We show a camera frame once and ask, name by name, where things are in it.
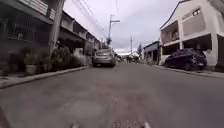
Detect silver car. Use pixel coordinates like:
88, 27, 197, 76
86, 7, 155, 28
92, 48, 117, 68

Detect thin utility pole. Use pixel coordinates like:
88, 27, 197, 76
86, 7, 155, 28
129, 35, 134, 58

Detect tree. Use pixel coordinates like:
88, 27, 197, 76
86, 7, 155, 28
136, 42, 143, 60

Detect utility pole with crossarm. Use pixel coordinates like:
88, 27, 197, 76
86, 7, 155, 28
107, 14, 121, 50

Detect grey asphalt road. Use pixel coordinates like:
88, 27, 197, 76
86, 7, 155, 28
0, 61, 224, 128

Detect low building with dark roof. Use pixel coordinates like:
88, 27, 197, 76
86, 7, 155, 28
142, 40, 162, 65

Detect row of potted bushes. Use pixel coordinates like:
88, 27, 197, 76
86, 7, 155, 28
6, 46, 88, 76

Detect grey concrete utility pole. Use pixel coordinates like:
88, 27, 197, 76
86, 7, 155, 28
48, 0, 66, 56

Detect robot's own part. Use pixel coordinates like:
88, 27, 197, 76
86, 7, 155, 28
143, 121, 152, 128

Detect dark blue car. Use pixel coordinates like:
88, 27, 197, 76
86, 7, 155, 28
164, 48, 208, 71

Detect grey concrete sidewalk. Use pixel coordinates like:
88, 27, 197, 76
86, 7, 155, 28
0, 65, 91, 90

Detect row of grey houses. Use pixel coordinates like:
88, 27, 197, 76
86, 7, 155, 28
0, 0, 102, 69

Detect white two-storey building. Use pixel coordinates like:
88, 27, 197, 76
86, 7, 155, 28
159, 0, 224, 71

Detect overhead wires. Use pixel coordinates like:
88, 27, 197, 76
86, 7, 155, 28
71, 0, 121, 41

